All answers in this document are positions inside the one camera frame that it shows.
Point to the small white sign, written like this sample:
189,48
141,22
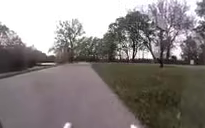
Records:
192,62

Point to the robot's own part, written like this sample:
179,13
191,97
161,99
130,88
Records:
67,125

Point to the row of trees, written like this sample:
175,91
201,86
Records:
136,36

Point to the green grass lawn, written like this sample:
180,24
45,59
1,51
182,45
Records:
163,90

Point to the low dark hedge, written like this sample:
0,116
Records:
130,61

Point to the grey asphalt path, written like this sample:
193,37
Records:
56,96

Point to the dark tall hedge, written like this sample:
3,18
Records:
10,60

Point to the grass verge strip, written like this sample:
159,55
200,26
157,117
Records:
15,72

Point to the bare leaning tree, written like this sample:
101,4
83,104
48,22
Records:
160,50

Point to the tall leafy tree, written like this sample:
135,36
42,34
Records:
68,38

